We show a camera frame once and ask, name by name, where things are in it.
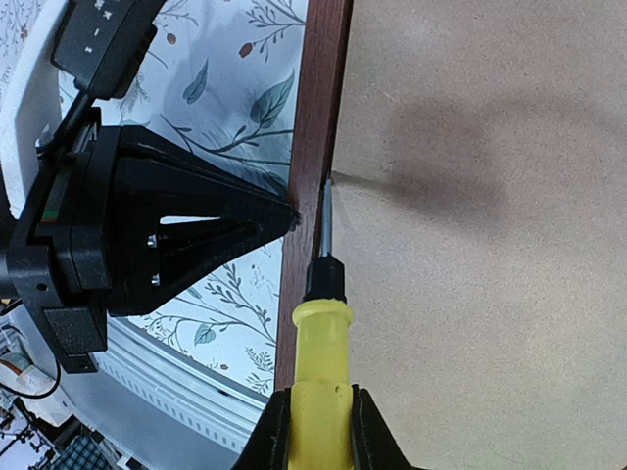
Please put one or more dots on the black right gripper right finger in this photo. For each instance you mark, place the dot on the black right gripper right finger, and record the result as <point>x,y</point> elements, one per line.
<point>373,444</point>

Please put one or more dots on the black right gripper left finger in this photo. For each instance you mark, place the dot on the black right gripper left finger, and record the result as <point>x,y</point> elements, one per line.
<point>268,445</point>

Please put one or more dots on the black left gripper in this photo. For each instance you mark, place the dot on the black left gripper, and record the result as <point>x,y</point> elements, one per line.
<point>73,269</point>

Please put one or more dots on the yellow handled screwdriver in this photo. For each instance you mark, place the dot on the yellow handled screwdriver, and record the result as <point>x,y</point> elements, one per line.
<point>322,397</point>

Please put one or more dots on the red-brown wooden picture frame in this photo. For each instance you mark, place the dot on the red-brown wooden picture frame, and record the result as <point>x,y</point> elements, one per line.
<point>479,193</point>

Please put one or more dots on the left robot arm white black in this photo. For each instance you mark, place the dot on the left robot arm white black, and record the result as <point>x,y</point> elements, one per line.
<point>42,114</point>

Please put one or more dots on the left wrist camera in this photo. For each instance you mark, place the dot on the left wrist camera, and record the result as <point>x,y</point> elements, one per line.
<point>102,44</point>

